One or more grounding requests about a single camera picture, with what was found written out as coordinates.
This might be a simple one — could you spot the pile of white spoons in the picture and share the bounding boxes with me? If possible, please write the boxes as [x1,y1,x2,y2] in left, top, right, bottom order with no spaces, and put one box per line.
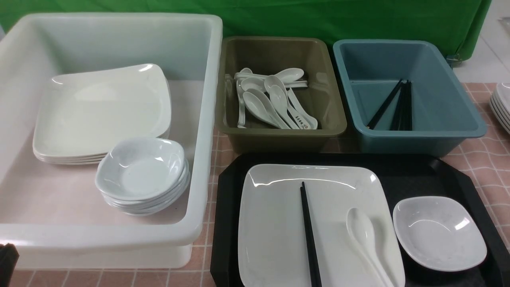
[226,67,319,130]

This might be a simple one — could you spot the stack of small white bowls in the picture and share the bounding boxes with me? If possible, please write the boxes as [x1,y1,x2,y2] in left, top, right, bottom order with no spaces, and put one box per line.
[95,138,191,217]

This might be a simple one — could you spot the black object bottom left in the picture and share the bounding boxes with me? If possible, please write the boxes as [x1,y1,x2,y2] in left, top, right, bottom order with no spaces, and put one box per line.
[0,243,20,287]

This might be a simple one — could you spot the pink checkered tablecloth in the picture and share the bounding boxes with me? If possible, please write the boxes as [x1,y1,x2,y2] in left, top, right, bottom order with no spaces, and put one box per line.
[10,83,509,287]

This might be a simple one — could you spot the stack of white square plates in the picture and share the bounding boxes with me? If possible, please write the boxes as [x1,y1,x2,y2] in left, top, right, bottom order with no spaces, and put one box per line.
[32,63,172,162]

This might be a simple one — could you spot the stack of plates at right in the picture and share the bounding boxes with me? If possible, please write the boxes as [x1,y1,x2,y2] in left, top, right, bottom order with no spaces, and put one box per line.
[489,82,510,134]

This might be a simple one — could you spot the large white square plate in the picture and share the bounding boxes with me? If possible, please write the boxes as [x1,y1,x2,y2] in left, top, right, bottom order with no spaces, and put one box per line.
[237,164,406,287]

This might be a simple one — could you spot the small white bowl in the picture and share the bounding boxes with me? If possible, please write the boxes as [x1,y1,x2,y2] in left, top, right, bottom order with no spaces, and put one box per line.
[393,196,487,272]

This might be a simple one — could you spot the black chopsticks in blue bin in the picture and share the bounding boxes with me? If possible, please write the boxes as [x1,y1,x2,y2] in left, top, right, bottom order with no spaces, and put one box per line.
[366,79,413,131]

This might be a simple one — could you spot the blue plastic bin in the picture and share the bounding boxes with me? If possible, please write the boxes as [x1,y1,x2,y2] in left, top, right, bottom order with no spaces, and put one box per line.
[333,39,487,157]

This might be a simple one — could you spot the large white plastic bin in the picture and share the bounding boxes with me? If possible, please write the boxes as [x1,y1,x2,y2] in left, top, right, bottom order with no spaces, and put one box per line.
[1,13,223,269]

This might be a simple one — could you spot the green cloth backdrop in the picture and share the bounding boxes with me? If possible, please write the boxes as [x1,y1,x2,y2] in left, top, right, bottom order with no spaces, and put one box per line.
[0,0,491,61]

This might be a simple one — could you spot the black chopstick pair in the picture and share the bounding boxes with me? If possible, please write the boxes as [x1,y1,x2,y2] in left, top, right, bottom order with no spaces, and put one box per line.
[300,181,322,287]

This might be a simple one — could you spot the white ceramic spoon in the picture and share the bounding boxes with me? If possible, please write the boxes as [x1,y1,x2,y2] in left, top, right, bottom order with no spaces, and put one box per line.
[346,207,394,287]

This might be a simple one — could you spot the black serving tray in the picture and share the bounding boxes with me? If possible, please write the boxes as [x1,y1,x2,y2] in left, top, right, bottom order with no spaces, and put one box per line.
[210,153,510,287]

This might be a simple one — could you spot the olive green plastic bin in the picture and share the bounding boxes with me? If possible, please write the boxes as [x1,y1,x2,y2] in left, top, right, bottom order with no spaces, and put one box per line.
[216,36,348,154]

